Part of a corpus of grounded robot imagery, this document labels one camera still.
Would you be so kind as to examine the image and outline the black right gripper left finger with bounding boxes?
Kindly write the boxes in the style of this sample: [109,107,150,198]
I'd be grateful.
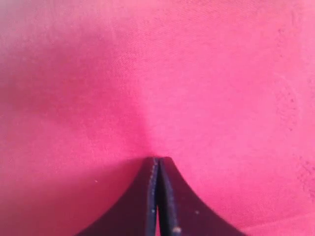
[78,157,158,236]

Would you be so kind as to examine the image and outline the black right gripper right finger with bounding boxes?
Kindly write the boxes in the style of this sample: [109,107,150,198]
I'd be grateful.
[156,157,244,236]

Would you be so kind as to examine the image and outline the red scalloped tablecloth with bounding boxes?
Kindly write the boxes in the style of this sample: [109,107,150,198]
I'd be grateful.
[0,0,315,236]

